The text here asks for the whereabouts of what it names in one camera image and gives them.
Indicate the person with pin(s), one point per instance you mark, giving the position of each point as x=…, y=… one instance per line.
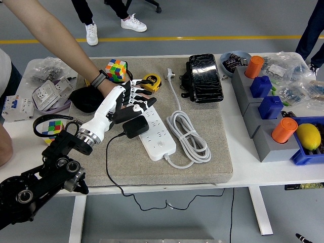
x=91, y=34
x=311, y=30
x=5, y=71

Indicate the large colourful puzzle cube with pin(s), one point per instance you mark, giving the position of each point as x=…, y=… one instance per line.
x=115, y=69

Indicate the clear bag of metal parts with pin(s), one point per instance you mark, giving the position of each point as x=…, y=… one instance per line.
x=45, y=68

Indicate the white table leg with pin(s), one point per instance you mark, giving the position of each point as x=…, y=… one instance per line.
x=77, y=217
x=260, y=212

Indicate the white socket block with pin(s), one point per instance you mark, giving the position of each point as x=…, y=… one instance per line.
x=64, y=87

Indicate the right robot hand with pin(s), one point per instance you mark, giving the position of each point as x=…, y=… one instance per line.
x=302, y=238

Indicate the person's right forearm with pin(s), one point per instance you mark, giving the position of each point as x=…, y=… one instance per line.
x=5, y=146

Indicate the grey holder block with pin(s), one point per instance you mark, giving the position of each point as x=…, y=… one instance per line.
x=251, y=119
x=276, y=152
x=240, y=88

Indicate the yellow lemon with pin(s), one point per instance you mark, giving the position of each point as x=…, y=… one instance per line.
x=308, y=136

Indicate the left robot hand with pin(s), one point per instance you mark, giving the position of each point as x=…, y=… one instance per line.
x=103, y=111

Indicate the blue storage bin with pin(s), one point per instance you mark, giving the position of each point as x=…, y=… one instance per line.
x=303, y=158

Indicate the orange cylinder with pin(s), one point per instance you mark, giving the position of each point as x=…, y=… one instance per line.
x=284, y=130
x=253, y=67

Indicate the black wristband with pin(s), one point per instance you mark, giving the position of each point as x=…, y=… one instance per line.
x=97, y=79

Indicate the white wall socket panel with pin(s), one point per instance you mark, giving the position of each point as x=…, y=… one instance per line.
x=45, y=95

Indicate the blue block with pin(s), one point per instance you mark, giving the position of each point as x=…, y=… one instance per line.
x=260, y=87
x=270, y=107

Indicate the white power strip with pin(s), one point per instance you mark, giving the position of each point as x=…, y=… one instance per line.
x=159, y=144

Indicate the clear bag of components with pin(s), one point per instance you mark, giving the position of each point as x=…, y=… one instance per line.
x=291, y=65
x=303, y=91

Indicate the blue bowl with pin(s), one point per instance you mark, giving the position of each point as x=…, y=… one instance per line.
x=225, y=67

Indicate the black cloth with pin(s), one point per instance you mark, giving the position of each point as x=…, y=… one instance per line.
x=83, y=100

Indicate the small metal bit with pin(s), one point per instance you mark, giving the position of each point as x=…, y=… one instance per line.
x=72, y=77

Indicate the small metal clip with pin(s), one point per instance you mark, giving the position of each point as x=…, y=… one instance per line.
x=225, y=77

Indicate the black glossy case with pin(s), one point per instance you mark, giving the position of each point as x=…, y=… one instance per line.
x=205, y=76

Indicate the grey-brown mat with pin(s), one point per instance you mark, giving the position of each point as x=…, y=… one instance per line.
x=152, y=174

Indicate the black table control panel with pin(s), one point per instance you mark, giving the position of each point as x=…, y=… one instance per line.
x=303, y=186

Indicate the small colourful puzzle cube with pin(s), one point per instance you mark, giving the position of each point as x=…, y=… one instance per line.
x=53, y=127

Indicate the person's left forearm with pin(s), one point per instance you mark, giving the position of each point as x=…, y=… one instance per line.
x=50, y=33

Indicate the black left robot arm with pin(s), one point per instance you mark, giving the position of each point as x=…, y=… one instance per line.
x=50, y=177

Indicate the white circuit breaker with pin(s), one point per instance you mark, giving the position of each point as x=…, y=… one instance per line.
x=15, y=107

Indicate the black plug adapter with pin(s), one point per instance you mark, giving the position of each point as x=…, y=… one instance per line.
x=136, y=126

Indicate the person's left hand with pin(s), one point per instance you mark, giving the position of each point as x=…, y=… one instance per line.
x=106, y=89

